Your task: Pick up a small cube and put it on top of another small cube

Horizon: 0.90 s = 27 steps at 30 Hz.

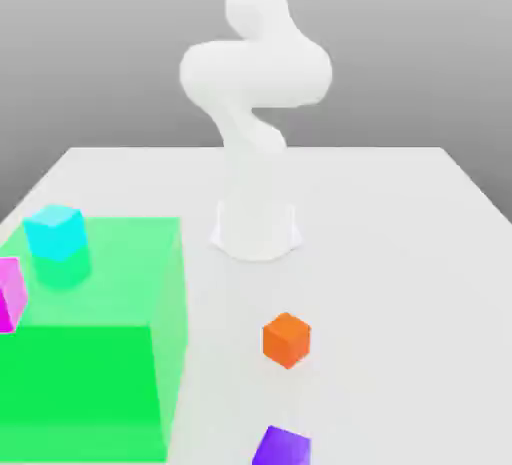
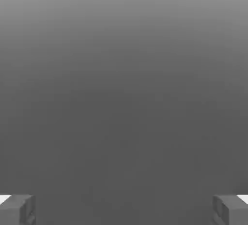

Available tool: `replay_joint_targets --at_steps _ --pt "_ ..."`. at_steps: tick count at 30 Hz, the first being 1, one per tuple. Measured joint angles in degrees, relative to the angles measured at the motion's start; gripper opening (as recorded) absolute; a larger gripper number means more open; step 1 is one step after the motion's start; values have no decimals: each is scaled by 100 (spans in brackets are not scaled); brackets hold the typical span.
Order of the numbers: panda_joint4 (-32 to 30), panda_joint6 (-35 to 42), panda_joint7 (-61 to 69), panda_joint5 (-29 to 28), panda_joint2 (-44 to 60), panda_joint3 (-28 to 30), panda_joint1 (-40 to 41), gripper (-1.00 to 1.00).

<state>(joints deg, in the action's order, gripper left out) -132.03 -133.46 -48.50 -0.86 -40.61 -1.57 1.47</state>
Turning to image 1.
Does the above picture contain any small cyan cube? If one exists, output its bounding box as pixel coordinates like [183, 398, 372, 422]
[22, 203, 89, 264]

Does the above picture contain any large green box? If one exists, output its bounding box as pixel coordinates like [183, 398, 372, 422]
[0, 216, 189, 465]

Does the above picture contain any small orange cube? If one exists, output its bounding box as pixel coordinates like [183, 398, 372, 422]
[262, 311, 312, 371]

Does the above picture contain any small purple cube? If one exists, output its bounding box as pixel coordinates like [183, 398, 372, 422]
[251, 425, 312, 465]

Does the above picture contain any small magenta cube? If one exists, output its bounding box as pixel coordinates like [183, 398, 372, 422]
[0, 256, 29, 335]

